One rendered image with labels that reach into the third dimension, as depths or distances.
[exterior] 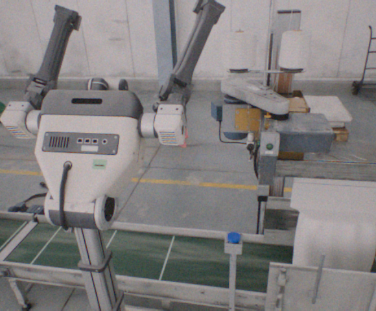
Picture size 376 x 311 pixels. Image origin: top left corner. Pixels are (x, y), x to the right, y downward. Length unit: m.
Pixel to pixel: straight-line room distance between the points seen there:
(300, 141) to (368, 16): 5.44
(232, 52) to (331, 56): 5.22
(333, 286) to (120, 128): 1.21
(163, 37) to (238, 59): 4.74
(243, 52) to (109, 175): 0.85
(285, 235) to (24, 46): 7.00
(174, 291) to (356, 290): 0.94
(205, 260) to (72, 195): 1.16
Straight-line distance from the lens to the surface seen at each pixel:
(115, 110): 1.17
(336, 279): 1.71
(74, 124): 1.22
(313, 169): 1.68
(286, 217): 2.11
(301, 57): 1.60
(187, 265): 2.07
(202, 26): 1.32
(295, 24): 1.80
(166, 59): 6.32
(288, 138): 1.42
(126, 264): 2.14
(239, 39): 1.57
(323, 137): 1.44
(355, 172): 1.73
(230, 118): 1.80
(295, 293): 1.77
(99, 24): 7.16
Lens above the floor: 1.88
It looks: 27 degrees down
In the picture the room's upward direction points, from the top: 3 degrees counter-clockwise
